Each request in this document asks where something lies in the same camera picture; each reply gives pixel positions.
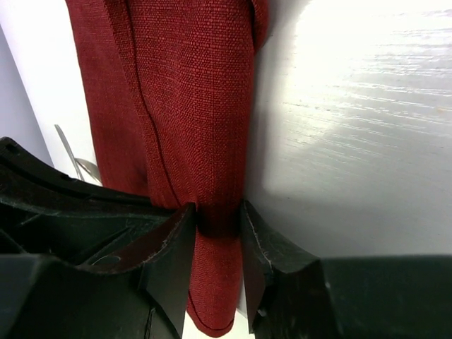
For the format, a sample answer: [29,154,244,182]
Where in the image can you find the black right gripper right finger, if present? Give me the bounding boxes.
[240,201,451,338]

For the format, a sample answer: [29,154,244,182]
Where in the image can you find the dark red cloth napkin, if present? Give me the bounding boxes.
[66,1,268,338]

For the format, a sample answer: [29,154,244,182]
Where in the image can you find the silver metal spoon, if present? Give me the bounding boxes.
[75,158,102,186]

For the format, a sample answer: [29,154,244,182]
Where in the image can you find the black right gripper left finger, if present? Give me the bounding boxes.
[1,204,196,338]

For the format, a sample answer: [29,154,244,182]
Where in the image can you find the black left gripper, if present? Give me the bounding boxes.
[1,138,173,265]

